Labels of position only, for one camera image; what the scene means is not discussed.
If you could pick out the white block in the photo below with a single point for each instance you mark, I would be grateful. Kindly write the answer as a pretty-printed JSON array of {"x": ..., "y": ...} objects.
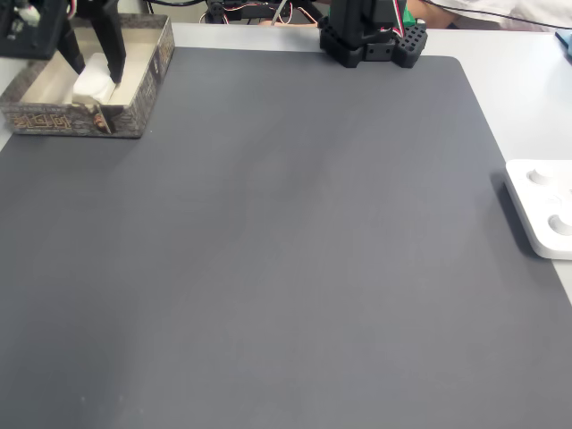
[{"x": 94, "y": 82}]

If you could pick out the printed cardboard box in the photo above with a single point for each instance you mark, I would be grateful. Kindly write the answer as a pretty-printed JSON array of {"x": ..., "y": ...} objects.
[{"x": 80, "y": 120}]

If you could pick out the grey desk mat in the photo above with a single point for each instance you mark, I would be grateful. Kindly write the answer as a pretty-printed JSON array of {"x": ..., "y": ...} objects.
[{"x": 286, "y": 250}]

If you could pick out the blue object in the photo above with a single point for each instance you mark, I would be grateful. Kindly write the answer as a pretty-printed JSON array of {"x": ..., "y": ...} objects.
[{"x": 565, "y": 42}]

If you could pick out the white device with round knobs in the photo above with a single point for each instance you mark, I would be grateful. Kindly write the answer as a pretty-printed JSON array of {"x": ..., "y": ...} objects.
[{"x": 545, "y": 205}]

